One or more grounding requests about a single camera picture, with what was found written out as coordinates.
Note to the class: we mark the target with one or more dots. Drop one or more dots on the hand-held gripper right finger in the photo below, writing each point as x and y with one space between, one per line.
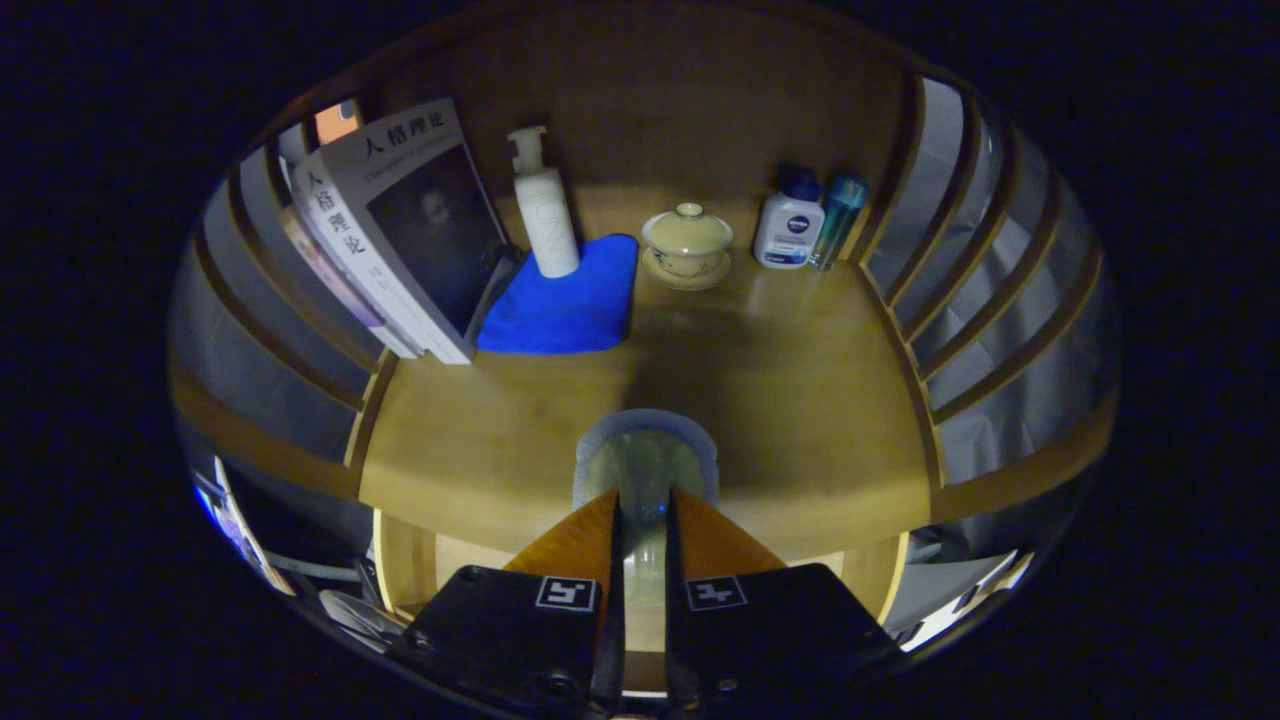
678 640

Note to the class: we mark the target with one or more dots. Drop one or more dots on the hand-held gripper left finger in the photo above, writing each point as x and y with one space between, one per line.
610 640

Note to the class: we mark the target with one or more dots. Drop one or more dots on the pale green scrub brush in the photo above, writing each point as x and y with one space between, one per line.
645 450

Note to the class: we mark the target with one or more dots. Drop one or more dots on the wooden countertop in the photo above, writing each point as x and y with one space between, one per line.
780 400

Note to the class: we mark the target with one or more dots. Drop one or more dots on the wooden cabinet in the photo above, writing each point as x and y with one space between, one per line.
700 100

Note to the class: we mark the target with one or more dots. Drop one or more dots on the blue cloth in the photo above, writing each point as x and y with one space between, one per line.
565 310

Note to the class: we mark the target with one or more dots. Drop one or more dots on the beige lidded teacup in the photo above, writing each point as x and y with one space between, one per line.
687 245

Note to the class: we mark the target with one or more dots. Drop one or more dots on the white pump bottle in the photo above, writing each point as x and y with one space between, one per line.
545 220

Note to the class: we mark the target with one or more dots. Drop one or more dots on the white bottle with blue cap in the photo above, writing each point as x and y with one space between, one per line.
788 225

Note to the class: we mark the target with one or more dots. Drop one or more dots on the thin purple white book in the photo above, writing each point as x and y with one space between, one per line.
350 275

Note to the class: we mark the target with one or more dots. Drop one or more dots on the teal bottle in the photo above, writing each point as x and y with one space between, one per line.
838 215

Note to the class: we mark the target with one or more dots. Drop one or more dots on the thick white book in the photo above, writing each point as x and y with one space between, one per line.
420 220

